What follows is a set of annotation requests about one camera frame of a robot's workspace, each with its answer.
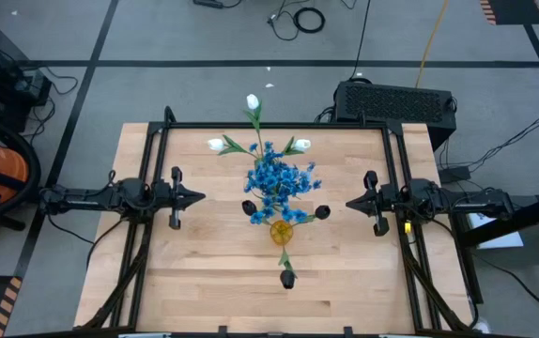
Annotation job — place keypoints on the black power strip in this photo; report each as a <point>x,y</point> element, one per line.
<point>207,3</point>

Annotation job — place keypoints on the small yellow tag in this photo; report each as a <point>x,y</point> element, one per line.
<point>408,228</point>

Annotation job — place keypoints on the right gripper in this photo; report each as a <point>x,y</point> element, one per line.
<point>382,202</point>

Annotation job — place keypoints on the black diagonal stand beam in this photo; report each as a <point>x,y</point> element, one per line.
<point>532,213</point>

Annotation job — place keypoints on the white paper sheet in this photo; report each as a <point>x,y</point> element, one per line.
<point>499,241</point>

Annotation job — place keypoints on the orange shop vacuum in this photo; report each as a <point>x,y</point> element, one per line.
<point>2,169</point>

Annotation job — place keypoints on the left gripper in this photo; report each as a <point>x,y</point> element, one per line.
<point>175,197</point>

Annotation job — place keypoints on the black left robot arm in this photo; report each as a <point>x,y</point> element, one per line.
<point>86,199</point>

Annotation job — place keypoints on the black power brick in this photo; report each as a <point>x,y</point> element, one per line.
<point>454,174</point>

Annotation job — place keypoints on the black computer case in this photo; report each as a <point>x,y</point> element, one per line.
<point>391,105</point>

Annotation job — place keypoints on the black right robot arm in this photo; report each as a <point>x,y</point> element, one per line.
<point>476,205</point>

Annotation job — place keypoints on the yellow textured glass vase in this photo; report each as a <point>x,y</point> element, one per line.
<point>281,233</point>

